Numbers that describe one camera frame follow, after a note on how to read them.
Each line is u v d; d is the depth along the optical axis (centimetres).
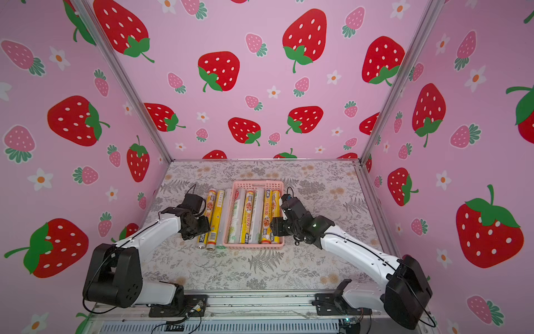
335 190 108
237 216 93
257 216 95
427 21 70
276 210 95
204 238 88
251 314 73
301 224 59
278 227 69
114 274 43
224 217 93
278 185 104
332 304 71
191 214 67
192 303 73
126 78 86
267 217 93
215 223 93
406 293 40
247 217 93
